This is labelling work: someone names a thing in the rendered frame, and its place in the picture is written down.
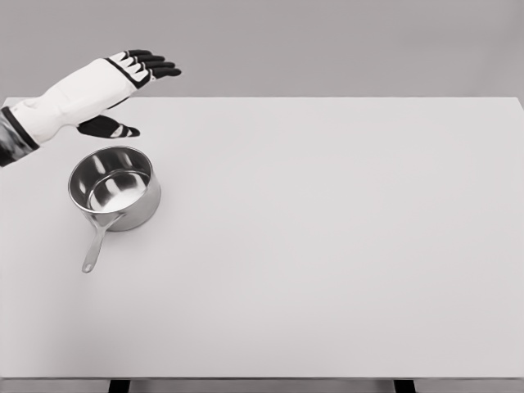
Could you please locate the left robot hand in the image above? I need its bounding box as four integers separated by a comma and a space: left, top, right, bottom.
43, 49, 182, 139

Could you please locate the steel saucepan with handle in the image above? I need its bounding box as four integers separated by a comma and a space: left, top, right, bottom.
67, 146, 162, 274

